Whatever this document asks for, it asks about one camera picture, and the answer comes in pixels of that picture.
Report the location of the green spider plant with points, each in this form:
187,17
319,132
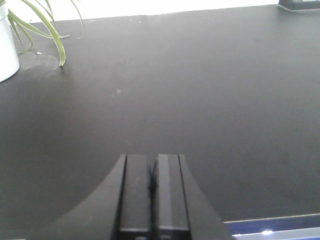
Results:
44,11

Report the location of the blue metal rail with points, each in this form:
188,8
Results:
294,227

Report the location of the white plant pot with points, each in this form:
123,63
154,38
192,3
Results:
9,62

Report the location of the black socket box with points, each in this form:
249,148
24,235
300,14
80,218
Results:
296,5

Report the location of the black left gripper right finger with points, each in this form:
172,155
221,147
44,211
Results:
180,209

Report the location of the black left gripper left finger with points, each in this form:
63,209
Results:
118,209

